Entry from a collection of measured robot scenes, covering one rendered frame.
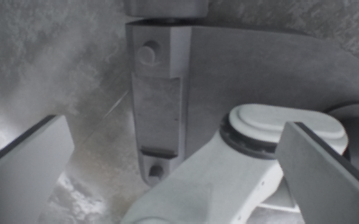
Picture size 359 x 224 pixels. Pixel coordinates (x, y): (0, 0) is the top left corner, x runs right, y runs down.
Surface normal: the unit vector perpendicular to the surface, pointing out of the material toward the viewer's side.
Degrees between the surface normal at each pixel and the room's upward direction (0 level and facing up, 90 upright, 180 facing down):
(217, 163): 90
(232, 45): 0
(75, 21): 0
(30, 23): 0
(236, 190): 90
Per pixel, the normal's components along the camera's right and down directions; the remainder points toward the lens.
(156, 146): -0.21, 0.49
